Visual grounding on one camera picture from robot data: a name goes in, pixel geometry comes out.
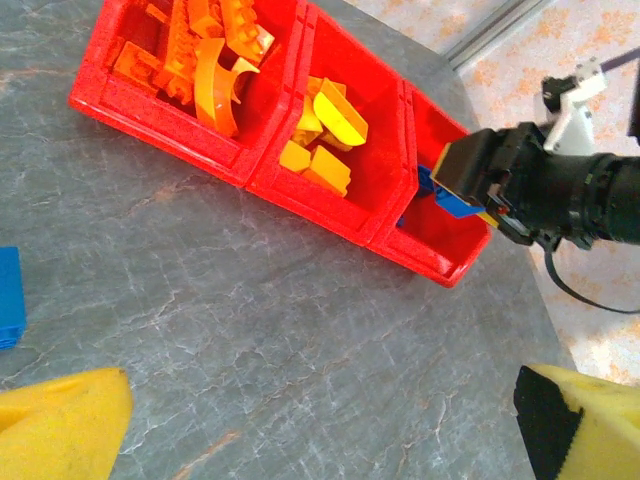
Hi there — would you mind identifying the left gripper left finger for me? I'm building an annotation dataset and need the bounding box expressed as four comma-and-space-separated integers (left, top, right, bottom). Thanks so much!
0, 367, 135, 480

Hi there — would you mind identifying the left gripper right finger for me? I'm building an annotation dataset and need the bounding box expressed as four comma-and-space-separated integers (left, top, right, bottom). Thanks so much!
513, 363, 640, 480

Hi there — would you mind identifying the yellow sloped lego piece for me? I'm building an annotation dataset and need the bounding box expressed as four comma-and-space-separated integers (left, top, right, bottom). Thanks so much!
311, 77, 370, 148

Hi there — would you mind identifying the orange studded lego brick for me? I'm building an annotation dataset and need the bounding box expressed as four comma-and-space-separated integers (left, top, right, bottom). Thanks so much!
154, 0, 202, 107

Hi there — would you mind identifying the red plastic bin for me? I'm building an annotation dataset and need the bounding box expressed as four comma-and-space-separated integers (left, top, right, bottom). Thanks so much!
247, 4, 420, 247
368, 81, 494, 290
68, 0, 307, 190

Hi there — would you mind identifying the blue long lego brick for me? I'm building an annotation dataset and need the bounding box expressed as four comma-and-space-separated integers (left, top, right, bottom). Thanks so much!
0, 245, 27, 352

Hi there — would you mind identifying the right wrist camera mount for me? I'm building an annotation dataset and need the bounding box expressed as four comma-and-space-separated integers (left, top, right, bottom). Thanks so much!
541, 56, 610, 155

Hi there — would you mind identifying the black camera cable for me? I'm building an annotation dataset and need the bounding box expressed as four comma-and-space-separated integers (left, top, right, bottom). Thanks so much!
543, 248, 640, 315

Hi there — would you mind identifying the aluminium frame post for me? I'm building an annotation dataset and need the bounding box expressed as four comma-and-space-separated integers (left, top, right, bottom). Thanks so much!
446, 0, 547, 70

